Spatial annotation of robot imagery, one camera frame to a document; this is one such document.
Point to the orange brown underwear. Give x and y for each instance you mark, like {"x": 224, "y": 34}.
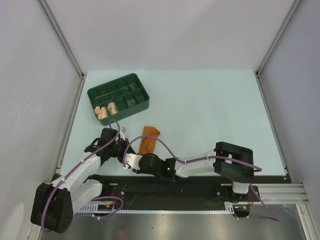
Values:
{"x": 148, "y": 144}

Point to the peach boxer underwear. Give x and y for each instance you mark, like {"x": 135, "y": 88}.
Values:
{"x": 101, "y": 112}

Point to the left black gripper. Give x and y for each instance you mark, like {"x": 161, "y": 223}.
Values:
{"x": 124, "y": 143}

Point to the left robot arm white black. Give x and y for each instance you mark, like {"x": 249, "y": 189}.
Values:
{"x": 56, "y": 203}

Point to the aluminium frame post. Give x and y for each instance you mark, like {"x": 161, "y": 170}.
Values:
{"x": 293, "y": 9}
{"x": 48, "y": 13}

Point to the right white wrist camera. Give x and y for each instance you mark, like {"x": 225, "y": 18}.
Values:
{"x": 132, "y": 160}

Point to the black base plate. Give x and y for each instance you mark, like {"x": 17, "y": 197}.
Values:
{"x": 147, "y": 193}

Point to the right aluminium frame post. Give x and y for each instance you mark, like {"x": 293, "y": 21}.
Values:
{"x": 293, "y": 9}

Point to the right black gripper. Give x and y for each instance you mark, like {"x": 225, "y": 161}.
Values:
{"x": 137, "y": 171}

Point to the left aluminium frame post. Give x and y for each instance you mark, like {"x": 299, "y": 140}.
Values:
{"x": 48, "y": 13}

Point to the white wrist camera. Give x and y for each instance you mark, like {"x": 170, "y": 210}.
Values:
{"x": 122, "y": 132}
{"x": 132, "y": 160}

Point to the beige navy-trimmed underwear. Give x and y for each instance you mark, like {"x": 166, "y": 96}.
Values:
{"x": 112, "y": 108}

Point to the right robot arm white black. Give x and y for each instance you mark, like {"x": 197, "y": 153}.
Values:
{"x": 230, "y": 161}

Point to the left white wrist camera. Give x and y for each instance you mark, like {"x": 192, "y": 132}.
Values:
{"x": 122, "y": 132}

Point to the green compartment tray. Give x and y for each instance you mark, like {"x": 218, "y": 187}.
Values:
{"x": 127, "y": 93}

